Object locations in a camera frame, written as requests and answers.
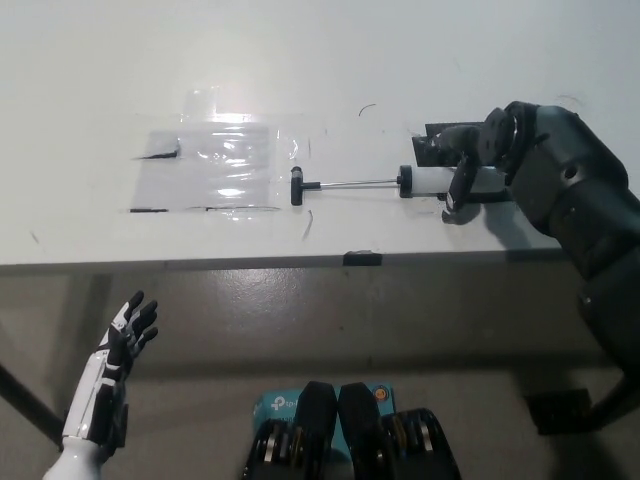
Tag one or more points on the small black tape strip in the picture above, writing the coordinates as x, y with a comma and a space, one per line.
362, 258

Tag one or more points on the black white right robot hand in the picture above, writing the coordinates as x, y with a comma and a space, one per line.
497, 135

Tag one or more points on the black table leg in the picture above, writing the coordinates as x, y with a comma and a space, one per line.
27, 395

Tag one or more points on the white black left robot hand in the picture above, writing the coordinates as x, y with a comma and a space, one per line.
112, 350

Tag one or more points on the clear plastic film sheet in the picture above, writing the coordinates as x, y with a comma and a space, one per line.
220, 170

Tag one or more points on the teal tp-link box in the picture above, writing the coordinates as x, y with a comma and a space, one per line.
275, 406

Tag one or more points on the black tape patch on desk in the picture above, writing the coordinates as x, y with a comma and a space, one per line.
430, 150

